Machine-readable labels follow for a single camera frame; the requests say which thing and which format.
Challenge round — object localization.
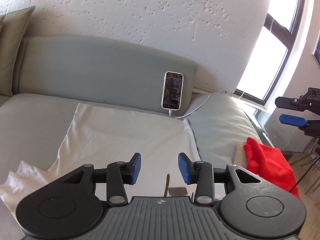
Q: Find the grey sofa seat cushion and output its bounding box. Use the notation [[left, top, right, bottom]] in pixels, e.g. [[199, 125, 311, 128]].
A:
[[0, 93, 190, 196]]

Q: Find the grey sofa backrest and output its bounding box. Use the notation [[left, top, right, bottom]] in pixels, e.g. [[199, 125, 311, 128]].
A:
[[12, 35, 197, 113]]

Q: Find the white smartphone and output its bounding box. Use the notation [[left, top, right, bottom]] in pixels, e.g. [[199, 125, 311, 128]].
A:
[[161, 71, 184, 111]]

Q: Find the khaki folded garment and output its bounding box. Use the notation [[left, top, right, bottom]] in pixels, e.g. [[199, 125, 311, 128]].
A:
[[234, 142, 247, 168]]

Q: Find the red folded garment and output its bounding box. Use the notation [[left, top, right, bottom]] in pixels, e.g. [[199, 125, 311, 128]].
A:
[[244, 138, 299, 197]]

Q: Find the light grey side cushion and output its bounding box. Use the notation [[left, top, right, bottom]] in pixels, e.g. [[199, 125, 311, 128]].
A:
[[187, 94, 263, 168]]

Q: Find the white charging cable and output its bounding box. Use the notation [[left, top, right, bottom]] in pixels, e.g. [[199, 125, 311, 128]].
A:
[[167, 89, 249, 120]]

